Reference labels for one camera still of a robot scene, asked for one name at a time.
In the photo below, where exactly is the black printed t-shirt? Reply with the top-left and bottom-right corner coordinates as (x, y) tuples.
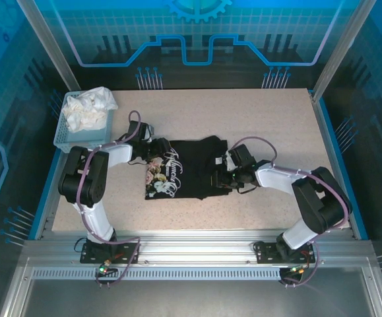
(144, 135), (233, 201)

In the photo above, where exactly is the light blue plastic basket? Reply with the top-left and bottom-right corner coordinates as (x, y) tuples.
(52, 91), (115, 153)

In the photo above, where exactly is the crumpled white cloth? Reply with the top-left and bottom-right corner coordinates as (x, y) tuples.
(61, 86), (119, 133)

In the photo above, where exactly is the blue table edge strip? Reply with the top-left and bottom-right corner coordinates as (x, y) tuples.
(316, 97), (369, 240)
(28, 150), (65, 240)

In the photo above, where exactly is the small circuit board with LEDs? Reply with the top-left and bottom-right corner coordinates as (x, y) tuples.
(95, 262), (119, 279)
(280, 264), (310, 281)

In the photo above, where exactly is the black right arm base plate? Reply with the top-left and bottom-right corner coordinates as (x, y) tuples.
(254, 240), (317, 265)

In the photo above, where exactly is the aluminium rail beam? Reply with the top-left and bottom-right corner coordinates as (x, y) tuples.
(22, 229), (375, 269)

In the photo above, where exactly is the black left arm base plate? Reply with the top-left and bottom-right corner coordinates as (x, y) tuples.
(80, 242), (141, 265)

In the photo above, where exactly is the grey slotted cable duct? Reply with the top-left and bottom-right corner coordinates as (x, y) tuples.
(31, 267), (283, 281)

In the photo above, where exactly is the aluminium frame post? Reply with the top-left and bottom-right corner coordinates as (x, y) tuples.
(311, 0), (378, 104)
(15, 0), (81, 92)

